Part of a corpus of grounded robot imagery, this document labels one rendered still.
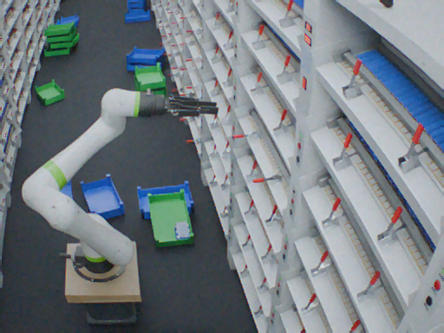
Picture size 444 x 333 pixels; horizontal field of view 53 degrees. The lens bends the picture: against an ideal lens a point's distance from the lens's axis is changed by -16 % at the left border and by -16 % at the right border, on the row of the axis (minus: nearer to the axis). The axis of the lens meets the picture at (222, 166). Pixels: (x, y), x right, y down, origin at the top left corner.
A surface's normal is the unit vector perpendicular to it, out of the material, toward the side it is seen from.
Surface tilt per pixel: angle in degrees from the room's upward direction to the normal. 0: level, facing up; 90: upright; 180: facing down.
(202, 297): 0
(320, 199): 20
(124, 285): 2
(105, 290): 2
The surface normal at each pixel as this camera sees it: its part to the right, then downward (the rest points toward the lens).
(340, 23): 0.22, 0.58
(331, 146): -0.32, -0.72
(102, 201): 0.02, -0.81
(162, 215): 0.07, -0.61
